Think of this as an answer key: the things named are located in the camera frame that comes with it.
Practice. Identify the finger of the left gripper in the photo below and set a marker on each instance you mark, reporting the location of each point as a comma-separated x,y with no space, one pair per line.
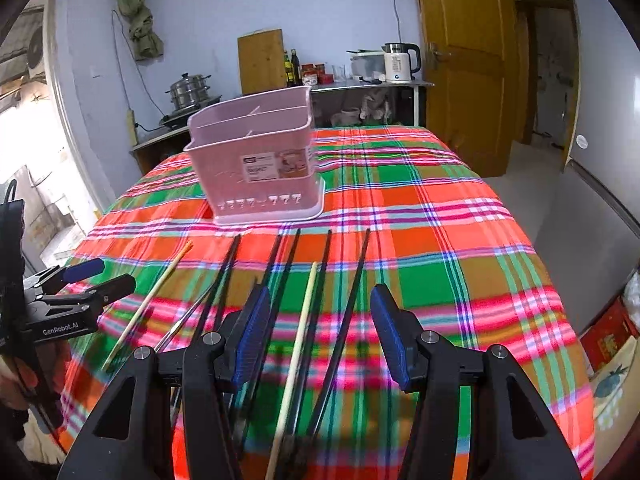
99,296
57,277

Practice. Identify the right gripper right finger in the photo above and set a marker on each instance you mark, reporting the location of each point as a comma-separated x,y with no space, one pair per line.
421,361

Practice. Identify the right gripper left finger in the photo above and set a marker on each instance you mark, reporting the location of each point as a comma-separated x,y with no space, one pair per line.
216,363

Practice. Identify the black chopstick one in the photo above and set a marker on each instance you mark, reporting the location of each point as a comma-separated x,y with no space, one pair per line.
221,271

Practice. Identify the black chopstick three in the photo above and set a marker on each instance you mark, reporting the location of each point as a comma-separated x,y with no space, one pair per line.
243,414

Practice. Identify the black chopstick two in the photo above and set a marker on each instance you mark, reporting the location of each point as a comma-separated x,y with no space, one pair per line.
220,289

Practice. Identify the thin metal chopstick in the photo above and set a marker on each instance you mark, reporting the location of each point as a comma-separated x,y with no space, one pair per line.
177,326

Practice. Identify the light wooden chopstick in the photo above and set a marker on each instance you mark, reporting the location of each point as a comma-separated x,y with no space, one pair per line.
145,303
292,372

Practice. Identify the black chopstick six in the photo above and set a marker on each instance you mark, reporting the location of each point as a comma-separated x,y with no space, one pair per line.
309,439

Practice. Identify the steel kitchen counter table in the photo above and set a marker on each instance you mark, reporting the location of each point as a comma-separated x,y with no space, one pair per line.
362,103

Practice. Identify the left human hand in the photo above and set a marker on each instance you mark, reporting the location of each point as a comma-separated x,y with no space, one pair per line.
17,378

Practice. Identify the wooden side shelf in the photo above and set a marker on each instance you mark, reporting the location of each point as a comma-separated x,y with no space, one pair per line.
152,152

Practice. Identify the colourful plaid tablecloth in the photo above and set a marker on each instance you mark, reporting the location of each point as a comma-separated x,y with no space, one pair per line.
440,239

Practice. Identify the black induction cooker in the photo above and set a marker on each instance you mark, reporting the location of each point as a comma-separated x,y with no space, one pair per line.
179,118

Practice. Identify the red cardboard box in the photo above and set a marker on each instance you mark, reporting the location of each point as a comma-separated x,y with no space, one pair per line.
607,335

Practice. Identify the pink plastic utensil basket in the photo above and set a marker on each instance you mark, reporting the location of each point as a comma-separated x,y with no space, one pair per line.
255,160

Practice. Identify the silver refrigerator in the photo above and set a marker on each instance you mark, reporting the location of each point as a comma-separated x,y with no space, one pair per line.
589,240

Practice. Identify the stainless steel steamer pot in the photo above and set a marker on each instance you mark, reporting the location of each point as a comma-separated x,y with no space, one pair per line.
189,91

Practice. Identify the wooden cutting board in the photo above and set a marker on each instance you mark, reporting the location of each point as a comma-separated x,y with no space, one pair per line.
261,61

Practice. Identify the dark oil bottle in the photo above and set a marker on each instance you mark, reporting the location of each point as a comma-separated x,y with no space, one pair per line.
296,67

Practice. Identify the green hanging cloth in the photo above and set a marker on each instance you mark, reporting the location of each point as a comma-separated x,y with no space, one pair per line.
146,43

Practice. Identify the red lidded jar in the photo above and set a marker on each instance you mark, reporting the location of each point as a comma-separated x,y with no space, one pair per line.
325,78

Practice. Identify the clear plastic storage box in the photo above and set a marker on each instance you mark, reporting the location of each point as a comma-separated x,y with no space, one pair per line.
368,65

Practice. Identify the white electric kettle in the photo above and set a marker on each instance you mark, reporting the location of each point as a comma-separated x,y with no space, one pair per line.
402,61

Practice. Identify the yellow wooden door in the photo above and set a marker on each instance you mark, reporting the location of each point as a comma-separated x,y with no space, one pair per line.
471,58

